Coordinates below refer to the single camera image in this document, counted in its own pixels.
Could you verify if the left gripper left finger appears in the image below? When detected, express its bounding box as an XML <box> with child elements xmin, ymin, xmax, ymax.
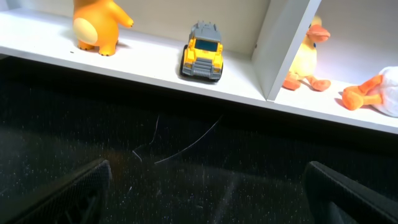
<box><xmin>0</xmin><ymin>157</ymin><xmax>113</xmax><ymax>224</ymax></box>

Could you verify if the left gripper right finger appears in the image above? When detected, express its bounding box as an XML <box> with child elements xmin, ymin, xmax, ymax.
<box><xmin>303</xmin><ymin>161</ymin><xmax>398</xmax><ymax>224</ymax></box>

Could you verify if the grey and yellow toy truck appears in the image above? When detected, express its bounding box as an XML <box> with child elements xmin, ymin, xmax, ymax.
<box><xmin>179</xmin><ymin>21</ymin><xmax>224</xmax><ymax>83</ymax></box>

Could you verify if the white plush goose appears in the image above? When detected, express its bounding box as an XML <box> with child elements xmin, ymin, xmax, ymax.
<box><xmin>341</xmin><ymin>65</ymin><xmax>398</xmax><ymax>118</ymax></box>

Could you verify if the yellow plush duck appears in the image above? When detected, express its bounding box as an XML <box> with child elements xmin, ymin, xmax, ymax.
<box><xmin>282</xmin><ymin>15</ymin><xmax>332</xmax><ymax>92</ymax></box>

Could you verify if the white shelf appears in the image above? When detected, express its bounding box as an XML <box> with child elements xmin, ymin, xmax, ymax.
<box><xmin>0</xmin><ymin>0</ymin><xmax>398</xmax><ymax>135</ymax></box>

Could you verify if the orange toy figure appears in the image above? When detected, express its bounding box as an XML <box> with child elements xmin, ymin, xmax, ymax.
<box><xmin>72</xmin><ymin>0</ymin><xmax>135</xmax><ymax>57</ymax></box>

